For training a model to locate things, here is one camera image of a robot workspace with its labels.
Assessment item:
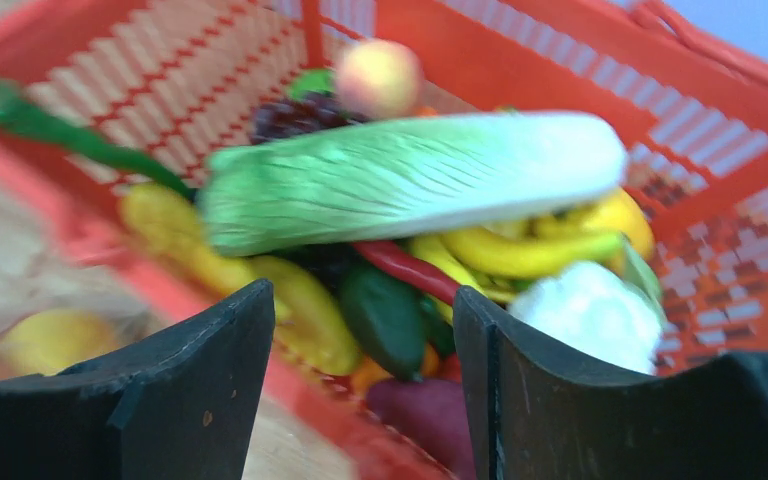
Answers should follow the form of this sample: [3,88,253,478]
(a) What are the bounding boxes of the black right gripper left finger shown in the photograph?
[0,280,275,479]

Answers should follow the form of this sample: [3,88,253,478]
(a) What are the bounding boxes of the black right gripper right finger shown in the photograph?
[454,287,768,479]

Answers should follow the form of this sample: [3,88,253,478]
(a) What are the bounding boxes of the white cauliflower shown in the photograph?
[507,261,663,375]

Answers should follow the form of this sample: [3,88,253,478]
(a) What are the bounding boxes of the yellow banana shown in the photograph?
[441,227,626,278]

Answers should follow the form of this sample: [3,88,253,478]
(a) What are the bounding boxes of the green bell pepper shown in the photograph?
[337,264,426,381]

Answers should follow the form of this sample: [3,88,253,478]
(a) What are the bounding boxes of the red chili pepper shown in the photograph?
[350,240,460,306]

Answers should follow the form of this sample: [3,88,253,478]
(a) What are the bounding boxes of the white green napa cabbage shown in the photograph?
[196,111,629,257]

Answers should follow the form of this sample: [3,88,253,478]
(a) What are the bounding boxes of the dark purple grapes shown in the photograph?
[249,91,371,145]

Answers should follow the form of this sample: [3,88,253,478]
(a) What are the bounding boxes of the red plastic shopping basket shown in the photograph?
[0,0,768,480]

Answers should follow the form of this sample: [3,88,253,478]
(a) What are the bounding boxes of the small pale peach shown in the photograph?
[333,39,425,120]

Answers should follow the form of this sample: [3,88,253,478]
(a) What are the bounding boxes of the green chili pepper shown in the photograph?
[0,78,196,201]

